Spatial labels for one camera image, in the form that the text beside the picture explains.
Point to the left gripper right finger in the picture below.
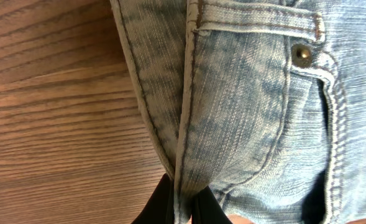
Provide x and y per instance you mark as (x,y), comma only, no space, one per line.
(206,210)

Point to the light blue denim shorts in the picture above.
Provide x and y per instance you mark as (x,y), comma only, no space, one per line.
(264,102)

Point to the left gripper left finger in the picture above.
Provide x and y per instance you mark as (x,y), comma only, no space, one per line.
(159,208)

